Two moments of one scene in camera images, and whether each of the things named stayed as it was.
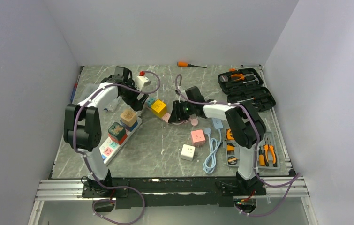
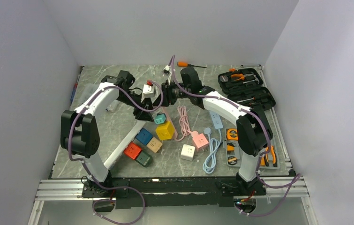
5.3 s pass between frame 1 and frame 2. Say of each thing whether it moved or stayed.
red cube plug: moved
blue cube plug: moved
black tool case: stayed
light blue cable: stayed
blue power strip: stayed
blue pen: stayed
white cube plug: stayed
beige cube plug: moved
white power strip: moved
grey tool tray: stayed
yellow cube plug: moved
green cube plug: moved
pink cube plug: moved
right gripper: moved
